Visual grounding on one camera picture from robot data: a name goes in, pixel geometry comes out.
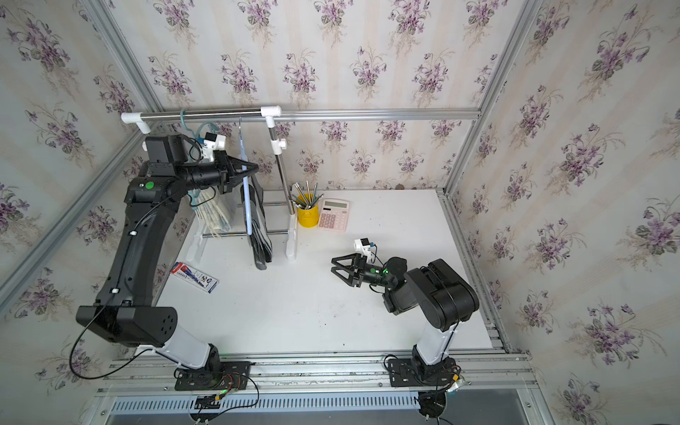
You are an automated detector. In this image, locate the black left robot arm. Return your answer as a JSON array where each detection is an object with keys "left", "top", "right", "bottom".
[{"left": 75, "top": 134, "right": 259, "bottom": 372}]

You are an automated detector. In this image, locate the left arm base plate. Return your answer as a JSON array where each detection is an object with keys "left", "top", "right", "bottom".
[{"left": 174, "top": 361, "right": 253, "bottom": 391}]

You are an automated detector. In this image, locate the red blue white packet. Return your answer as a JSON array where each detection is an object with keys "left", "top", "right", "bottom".
[{"left": 171, "top": 261, "right": 220, "bottom": 293}]

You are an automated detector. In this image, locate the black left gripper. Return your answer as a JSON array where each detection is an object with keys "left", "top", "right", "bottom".
[{"left": 175, "top": 151, "right": 261, "bottom": 195}]

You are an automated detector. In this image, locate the teal plastic hanger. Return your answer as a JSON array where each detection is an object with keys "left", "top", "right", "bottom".
[{"left": 180, "top": 108, "right": 217, "bottom": 212}]

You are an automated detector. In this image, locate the pink calculator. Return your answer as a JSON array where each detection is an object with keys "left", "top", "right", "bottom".
[{"left": 317, "top": 199, "right": 350, "bottom": 232}]

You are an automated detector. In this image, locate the white metal clothes rack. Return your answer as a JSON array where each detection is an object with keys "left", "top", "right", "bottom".
[{"left": 120, "top": 104, "right": 299, "bottom": 267}]

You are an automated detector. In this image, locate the yellow pencil cup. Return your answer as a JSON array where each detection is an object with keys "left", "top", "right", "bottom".
[{"left": 297, "top": 205, "right": 320, "bottom": 228}]

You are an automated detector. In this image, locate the black white checkered scarf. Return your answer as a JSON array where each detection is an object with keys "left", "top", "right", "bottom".
[{"left": 244, "top": 176, "right": 273, "bottom": 270}]

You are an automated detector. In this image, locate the bundle of pencils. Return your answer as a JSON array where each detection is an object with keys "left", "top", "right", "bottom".
[{"left": 290, "top": 182, "right": 324, "bottom": 210}]

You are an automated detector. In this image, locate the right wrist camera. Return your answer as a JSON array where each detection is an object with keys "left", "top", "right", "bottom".
[{"left": 353, "top": 237, "right": 375, "bottom": 260}]

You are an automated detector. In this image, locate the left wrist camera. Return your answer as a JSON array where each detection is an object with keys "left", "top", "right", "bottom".
[{"left": 201, "top": 132, "right": 227, "bottom": 162}]

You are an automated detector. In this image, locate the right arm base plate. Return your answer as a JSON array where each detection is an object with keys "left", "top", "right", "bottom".
[{"left": 382, "top": 355, "right": 461, "bottom": 389}]

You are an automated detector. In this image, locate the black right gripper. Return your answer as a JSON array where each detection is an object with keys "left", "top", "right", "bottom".
[{"left": 331, "top": 256, "right": 393, "bottom": 291}]

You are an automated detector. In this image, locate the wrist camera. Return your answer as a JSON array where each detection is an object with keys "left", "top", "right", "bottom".
[
  {"left": 353, "top": 237, "right": 375, "bottom": 260},
  {"left": 201, "top": 132, "right": 227, "bottom": 162}
]

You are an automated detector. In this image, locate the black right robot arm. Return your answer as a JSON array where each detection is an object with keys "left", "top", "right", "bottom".
[{"left": 330, "top": 253, "right": 480, "bottom": 368}]

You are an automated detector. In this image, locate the blue cream plaid scarf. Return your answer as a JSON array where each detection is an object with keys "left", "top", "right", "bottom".
[{"left": 189, "top": 188, "right": 234, "bottom": 236}]

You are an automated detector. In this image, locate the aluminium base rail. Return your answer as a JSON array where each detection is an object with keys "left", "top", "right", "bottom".
[{"left": 81, "top": 350, "right": 554, "bottom": 424}]

